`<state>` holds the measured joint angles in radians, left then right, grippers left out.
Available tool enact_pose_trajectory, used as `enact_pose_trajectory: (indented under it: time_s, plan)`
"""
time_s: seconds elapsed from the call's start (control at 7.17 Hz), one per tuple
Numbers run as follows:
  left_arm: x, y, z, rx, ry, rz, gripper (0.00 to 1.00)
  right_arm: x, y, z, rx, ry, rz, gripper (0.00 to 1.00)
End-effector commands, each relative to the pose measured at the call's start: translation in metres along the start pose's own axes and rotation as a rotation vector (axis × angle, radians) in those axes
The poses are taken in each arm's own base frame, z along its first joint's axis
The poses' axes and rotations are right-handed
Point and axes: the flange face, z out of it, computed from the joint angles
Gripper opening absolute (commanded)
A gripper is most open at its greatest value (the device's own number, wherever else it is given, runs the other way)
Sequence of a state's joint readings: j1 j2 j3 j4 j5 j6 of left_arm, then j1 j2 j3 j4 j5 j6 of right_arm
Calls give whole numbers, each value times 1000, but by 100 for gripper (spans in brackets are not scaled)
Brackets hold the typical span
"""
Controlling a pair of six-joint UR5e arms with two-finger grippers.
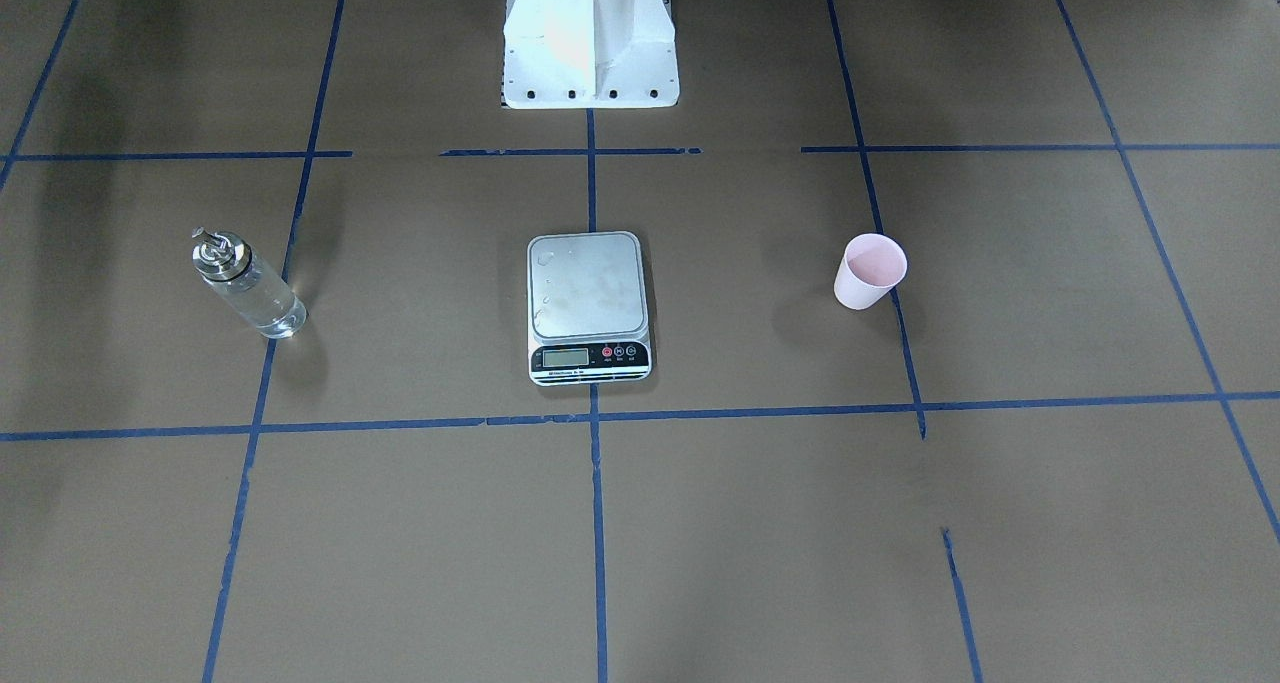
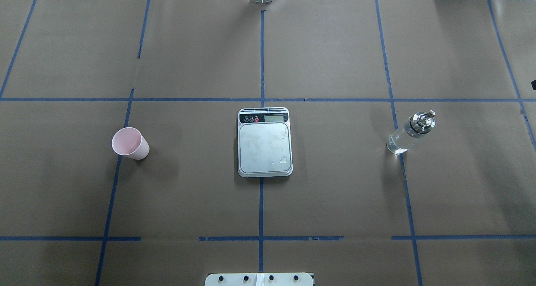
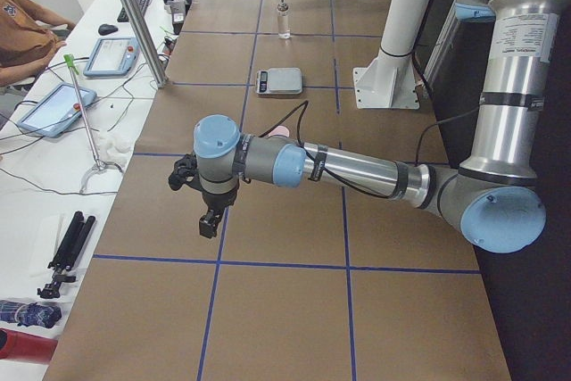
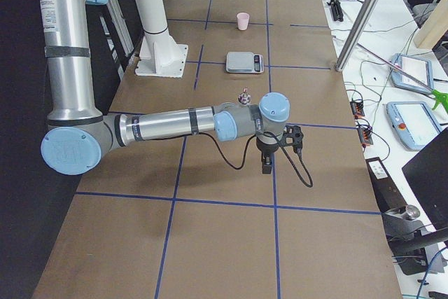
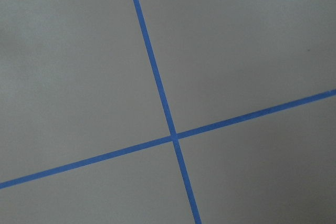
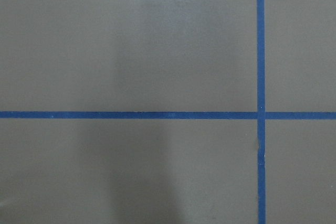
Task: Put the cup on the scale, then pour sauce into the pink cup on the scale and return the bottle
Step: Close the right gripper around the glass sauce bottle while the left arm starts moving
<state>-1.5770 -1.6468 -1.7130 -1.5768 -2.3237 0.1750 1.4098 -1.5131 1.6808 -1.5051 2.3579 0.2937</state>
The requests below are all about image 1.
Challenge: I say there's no pink plastic cup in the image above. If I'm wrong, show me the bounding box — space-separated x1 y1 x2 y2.
833 233 909 311

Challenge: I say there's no glass sauce bottle metal spout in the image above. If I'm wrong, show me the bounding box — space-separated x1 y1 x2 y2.
191 226 307 338

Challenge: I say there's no white digital kitchen scale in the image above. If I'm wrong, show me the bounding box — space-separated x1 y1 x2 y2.
526 232 654 388

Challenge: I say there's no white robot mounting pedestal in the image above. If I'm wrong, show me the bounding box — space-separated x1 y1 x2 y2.
500 0 681 110

